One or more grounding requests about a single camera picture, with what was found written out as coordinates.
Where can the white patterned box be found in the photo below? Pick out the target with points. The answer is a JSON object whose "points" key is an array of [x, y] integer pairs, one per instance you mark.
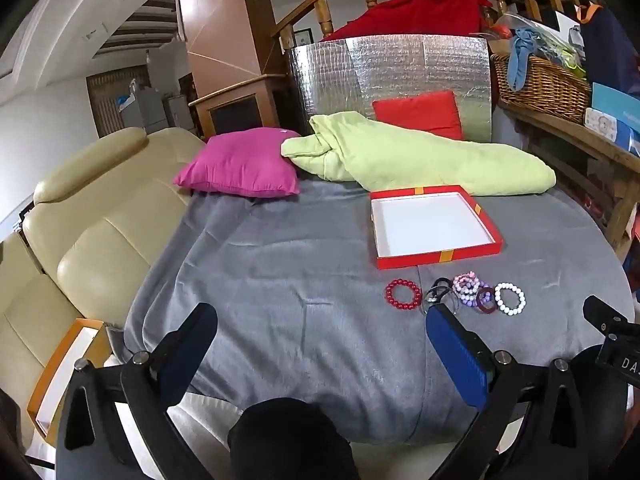
{"points": [[601, 123]]}

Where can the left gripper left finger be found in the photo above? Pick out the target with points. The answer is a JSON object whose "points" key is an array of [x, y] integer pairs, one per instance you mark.
{"points": [[179, 355]]}

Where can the blue cardboard box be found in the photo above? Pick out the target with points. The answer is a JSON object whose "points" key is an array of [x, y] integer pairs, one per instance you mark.
{"points": [[625, 109]]}

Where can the cream leather sofa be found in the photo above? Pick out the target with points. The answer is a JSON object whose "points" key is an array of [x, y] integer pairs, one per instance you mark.
{"points": [[98, 223]]}

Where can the red cushion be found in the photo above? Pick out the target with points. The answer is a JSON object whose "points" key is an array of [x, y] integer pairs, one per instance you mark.
{"points": [[434, 112]]}

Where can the grey bed blanket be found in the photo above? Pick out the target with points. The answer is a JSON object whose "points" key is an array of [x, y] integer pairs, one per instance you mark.
{"points": [[302, 314]]}

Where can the silver foil insulation panel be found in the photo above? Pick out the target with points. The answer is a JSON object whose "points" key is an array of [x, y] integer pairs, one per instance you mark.
{"points": [[350, 74]]}

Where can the light green folded quilt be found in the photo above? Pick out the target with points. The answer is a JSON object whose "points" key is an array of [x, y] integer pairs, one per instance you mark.
{"points": [[348, 147]]}

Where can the red shallow box tray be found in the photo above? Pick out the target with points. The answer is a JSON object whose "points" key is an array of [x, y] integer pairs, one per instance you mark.
{"points": [[428, 225]]}

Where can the wooden side table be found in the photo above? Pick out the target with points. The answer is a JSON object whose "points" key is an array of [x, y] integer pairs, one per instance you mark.
{"points": [[593, 171]]}

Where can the wicker basket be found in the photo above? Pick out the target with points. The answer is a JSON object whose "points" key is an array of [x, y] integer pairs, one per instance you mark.
{"points": [[549, 89]]}

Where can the blue cloth in basket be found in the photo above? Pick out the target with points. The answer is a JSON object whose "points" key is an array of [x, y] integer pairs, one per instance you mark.
{"points": [[523, 44]]}

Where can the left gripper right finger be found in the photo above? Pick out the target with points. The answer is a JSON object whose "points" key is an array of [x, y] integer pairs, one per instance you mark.
{"points": [[466, 358]]}

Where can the wooden cabinet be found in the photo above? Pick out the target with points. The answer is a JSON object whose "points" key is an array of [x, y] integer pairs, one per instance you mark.
{"points": [[245, 105]]}

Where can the navy bag orange handle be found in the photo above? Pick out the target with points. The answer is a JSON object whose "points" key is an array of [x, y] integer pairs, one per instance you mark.
{"points": [[610, 57]]}

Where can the magenta pillow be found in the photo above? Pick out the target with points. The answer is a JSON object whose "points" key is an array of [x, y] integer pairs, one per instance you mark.
{"points": [[244, 163]]}

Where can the red blanket on railing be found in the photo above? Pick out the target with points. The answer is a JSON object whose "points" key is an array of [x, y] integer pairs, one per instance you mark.
{"points": [[417, 17]]}

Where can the orange box lid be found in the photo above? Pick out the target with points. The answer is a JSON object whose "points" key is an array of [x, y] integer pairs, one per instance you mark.
{"points": [[86, 339]]}

